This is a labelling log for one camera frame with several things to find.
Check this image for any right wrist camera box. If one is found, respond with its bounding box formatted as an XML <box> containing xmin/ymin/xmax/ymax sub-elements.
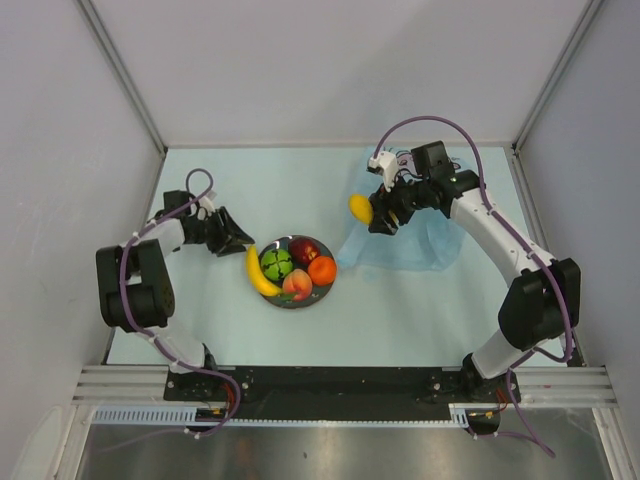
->
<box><xmin>367</xmin><ymin>151</ymin><xmax>401</xmax><ymax>192</ymax></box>

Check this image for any dark blue ceramic plate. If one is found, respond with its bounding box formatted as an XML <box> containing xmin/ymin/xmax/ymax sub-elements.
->
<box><xmin>256</xmin><ymin>235</ymin><xmax>334</xmax><ymax>310</ymax></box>

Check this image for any yellow fake banana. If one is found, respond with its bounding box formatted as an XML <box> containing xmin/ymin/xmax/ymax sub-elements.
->
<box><xmin>245</xmin><ymin>245</ymin><xmax>283</xmax><ymax>297</ymax></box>

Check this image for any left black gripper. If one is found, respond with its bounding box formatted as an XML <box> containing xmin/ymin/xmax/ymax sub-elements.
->
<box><xmin>187</xmin><ymin>207</ymin><xmax>253</xmax><ymax>257</ymax></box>

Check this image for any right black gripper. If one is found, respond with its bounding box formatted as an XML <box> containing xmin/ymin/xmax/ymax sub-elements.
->
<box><xmin>369</xmin><ymin>168</ymin><xmax>430</xmax><ymax>236</ymax></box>

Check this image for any green fake watermelon ball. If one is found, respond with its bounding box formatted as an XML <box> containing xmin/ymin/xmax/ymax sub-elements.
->
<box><xmin>260</xmin><ymin>249</ymin><xmax>294</xmax><ymax>282</ymax></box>

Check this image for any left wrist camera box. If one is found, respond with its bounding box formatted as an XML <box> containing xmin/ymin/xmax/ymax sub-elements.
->
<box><xmin>198</xmin><ymin>190</ymin><xmax>217</xmax><ymax>212</ymax></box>

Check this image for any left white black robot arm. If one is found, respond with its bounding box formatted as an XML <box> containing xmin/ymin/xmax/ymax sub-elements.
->
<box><xmin>95</xmin><ymin>190</ymin><xmax>254</xmax><ymax>400</ymax></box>

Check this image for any aluminium frame rail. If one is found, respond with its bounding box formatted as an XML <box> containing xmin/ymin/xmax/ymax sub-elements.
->
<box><xmin>72</xmin><ymin>365</ymin><xmax>618</xmax><ymax>408</ymax></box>

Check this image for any corner aluminium post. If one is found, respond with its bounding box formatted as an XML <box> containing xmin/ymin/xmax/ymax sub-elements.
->
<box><xmin>73</xmin><ymin>0</ymin><xmax>168</xmax><ymax>159</ymax></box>
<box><xmin>511</xmin><ymin>0</ymin><xmax>607</xmax><ymax>154</ymax></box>

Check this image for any white slotted cable duct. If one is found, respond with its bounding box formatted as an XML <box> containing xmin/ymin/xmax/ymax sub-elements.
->
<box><xmin>93</xmin><ymin>406</ymin><xmax>469</xmax><ymax>428</ymax></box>

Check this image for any light blue printed plastic bag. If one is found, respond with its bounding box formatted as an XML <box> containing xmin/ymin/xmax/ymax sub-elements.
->
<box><xmin>335</xmin><ymin>146</ymin><xmax>466</xmax><ymax>273</ymax></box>

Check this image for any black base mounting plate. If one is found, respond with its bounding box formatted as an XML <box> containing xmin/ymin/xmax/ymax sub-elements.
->
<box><xmin>163</xmin><ymin>364</ymin><xmax>522</xmax><ymax>421</ymax></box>

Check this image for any left corner aluminium post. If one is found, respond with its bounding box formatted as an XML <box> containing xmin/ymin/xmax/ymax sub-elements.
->
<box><xmin>73</xmin><ymin>0</ymin><xmax>168</xmax><ymax>159</ymax></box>

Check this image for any right corner aluminium post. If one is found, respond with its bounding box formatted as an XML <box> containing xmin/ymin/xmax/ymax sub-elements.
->
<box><xmin>511</xmin><ymin>0</ymin><xmax>607</xmax><ymax>154</ymax></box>

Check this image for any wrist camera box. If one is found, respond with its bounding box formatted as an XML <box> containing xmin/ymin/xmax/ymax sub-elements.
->
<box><xmin>367</xmin><ymin>151</ymin><xmax>401</xmax><ymax>192</ymax></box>
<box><xmin>198</xmin><ymin>190</ymin><xmax>217</xmax><ymax>212</ymax></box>

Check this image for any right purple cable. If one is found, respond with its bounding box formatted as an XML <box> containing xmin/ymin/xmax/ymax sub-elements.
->
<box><xmin>373</xmin><ymin>115</ymin><xmax>576</xmax><ymax>457</ymax></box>

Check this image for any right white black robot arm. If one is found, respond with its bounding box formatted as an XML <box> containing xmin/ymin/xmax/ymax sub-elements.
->
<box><xmin>363</xmin><ymin>142</ymin><xmax>581</xmax><ymax>401</ymax></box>

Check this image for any orange fake mandarin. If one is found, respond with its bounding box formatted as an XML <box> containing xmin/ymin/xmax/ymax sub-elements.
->
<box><xmin>307</xmin><ymin>256</ymin><xmax>337</xmax><ymax>286</ymax></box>

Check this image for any orange fake peach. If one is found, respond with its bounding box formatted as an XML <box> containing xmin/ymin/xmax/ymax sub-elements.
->
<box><xmin>282</xmin><ymin>269</ymin><xmax>313</xmax><ymax>302</ymax></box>

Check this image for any red fake apple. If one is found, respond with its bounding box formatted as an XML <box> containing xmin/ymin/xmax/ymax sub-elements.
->
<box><xmin>288</xmin><ymin>236</ymin><xmax>321</xmax><ymax>266</ymax></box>

